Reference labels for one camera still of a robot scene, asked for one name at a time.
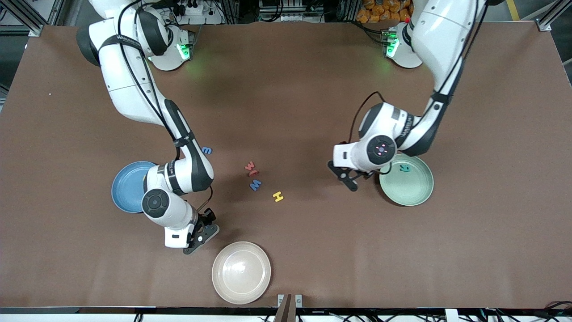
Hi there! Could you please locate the orange mesh bag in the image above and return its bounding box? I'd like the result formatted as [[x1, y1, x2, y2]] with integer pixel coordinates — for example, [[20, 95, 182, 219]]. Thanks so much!
[[356, 0, 412, 24]]

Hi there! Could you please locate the pale green round plate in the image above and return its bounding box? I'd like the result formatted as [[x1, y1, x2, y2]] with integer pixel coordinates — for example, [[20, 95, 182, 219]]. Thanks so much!
[[379, 154, 434, 207]]

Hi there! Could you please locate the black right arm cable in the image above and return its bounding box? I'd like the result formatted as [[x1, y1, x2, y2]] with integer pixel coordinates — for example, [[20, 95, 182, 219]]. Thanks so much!
[[117, 0, 214, 212]]

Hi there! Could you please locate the beige round plate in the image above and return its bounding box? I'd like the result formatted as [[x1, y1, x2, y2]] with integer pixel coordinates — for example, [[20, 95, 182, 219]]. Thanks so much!
[[212, 241, 272, 305]]

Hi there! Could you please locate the blue round plate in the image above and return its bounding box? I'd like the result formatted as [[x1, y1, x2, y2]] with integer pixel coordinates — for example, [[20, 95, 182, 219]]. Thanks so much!
[[111, 161, 158, 214]]

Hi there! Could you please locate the aluminium frame profile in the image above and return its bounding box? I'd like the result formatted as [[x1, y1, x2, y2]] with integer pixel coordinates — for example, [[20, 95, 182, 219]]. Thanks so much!
[[536, 0, 572, 32], [0, 0, 61, 37]]

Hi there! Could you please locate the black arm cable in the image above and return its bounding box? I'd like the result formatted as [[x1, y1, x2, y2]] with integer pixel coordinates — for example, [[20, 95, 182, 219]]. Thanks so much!
[[348, 0, 490, 144], [117, 0, 214, 212]]

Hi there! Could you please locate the white power strip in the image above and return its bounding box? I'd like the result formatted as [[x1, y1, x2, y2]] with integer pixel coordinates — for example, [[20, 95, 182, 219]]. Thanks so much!
[[173, 0, 224, 25]]

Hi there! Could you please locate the grey metal equipment rack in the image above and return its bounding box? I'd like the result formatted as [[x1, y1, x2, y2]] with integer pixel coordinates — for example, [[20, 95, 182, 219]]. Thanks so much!
[[258, 0, 324, 23]]

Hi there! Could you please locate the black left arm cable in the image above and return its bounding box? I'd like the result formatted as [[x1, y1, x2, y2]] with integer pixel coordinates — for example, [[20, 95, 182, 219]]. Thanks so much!
[[348, 0, 490, 144]]

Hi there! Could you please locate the metal bracket with brown post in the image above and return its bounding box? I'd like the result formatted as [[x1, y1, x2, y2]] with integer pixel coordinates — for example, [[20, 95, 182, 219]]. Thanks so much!
[[277, 294, 303, 322]]

